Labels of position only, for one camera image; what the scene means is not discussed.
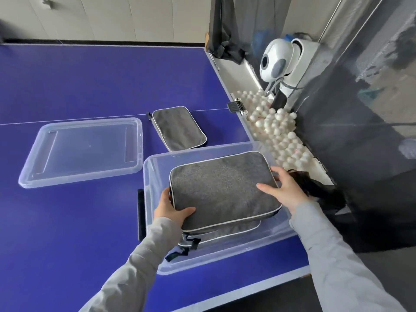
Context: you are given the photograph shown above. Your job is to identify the person's left hand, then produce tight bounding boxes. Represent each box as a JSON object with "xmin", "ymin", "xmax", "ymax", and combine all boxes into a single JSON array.
[{"xmin": 154, "ymin": 187, "xmax": 197, "ymax": 229}]

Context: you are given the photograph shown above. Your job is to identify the person's right hand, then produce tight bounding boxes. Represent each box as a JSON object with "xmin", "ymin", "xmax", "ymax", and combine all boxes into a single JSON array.
[{"xmin": 256, "ymin": 166, "xmax": 310, "ymax": 215}]

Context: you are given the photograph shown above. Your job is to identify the large grey zip case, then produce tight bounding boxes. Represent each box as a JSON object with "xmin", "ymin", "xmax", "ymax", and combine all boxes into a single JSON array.
[{"xmin": 169, "ymin": 151, "xmax": 283, "ymax": 233}]

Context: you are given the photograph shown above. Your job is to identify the person's left forearm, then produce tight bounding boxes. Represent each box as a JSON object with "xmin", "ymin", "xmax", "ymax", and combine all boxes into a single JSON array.
[{"xmin": 79, "ymin": 218, "xmax": 182, "ymax": 312}]

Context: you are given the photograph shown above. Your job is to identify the person's right forearm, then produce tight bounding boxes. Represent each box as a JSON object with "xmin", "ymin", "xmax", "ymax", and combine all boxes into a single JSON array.
[{"xmin": 289, "ymin": 201, "xmax": 407, "ymax": 312}]

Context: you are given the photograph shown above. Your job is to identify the clear plastic storage box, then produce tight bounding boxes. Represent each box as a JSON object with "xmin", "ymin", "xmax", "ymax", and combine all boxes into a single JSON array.
[{"xmin": 143, "ymin": 141, "xmax": 298, "ymax": 276}]

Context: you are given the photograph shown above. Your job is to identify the pile of white table tennis balls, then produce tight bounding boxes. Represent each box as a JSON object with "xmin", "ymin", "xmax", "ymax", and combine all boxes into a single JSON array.
[{"xmin": 235, "ymin": 89, "xmax": 315, "ymax": 174}]

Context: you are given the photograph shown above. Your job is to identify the small grey zip case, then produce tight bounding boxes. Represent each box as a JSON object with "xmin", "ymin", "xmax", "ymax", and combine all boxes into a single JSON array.
[{"xmin": 147, "ymin": 106, "xmax": 208, "ymax": 153}]

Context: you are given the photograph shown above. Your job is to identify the black net clamp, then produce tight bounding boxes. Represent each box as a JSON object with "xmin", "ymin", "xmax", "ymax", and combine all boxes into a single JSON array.
[{"xmin": 226, "ymin": 98, "xmax": 245, "ymax": 114}]

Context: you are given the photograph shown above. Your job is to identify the black catch net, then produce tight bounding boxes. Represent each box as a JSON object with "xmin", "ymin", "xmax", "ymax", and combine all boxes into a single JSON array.
[{"xmin": 207, "ymin": 0, "xmax": 416, "ymax": 254}]

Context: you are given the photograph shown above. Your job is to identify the white ball collection tray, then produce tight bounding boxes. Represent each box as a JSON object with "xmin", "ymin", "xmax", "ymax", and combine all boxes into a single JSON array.
[{"xmin": 207, "ymin": 54, "xmax": 334, "ymax": 186}]

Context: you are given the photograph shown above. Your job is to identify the clear plastic box lid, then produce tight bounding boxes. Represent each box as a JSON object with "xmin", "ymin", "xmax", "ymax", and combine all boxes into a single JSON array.
[{"xmin": 18, "ymin": 117, "xmax": 144, "ymax": 189}]

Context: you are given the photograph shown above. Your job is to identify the white ball launcher robot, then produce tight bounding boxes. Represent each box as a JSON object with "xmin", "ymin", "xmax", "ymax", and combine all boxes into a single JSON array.
[{"xmin": 259, "ymin": 37, "xmax": 321, "ymax": 111}]

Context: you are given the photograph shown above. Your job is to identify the grey zip case with straps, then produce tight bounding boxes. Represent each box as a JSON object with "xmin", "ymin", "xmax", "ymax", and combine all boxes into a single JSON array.
[{"xmin": 165, "ymin": 219, "xmax": 262, "ymax": 262}]

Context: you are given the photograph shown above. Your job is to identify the black box latch handle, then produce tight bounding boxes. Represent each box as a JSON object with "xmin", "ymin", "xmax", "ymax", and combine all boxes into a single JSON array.
[{"xmin": 137, "ymin": 188, "xmax": 147, "ymax": 242}]

